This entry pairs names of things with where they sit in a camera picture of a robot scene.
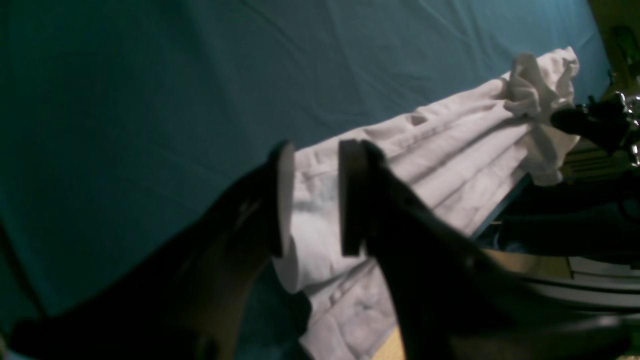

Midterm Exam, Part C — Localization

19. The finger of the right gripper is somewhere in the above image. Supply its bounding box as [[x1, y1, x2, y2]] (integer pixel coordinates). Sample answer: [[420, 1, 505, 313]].
[[550, 102, 631, 155]]

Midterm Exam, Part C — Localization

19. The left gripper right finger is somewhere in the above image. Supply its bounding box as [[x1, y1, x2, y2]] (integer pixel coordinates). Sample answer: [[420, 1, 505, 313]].
[[338, 139, 631, 360]]

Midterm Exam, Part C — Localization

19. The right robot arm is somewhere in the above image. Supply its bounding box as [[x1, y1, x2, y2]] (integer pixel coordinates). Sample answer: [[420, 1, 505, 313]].
[[550, 91, 640, 168]]

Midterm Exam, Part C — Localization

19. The teal table cover cloth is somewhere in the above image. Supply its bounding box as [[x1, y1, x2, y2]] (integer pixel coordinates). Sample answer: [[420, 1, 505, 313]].
[[1, 0, 610, 337]]

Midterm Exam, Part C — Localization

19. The white T-shirt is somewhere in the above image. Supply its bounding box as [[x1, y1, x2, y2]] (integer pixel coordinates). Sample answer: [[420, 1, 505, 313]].
[[274, 47, 579, 360]]

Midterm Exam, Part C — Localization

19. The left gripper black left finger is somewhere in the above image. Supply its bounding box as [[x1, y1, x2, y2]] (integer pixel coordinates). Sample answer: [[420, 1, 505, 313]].
[[10, 141, 295, 360]]

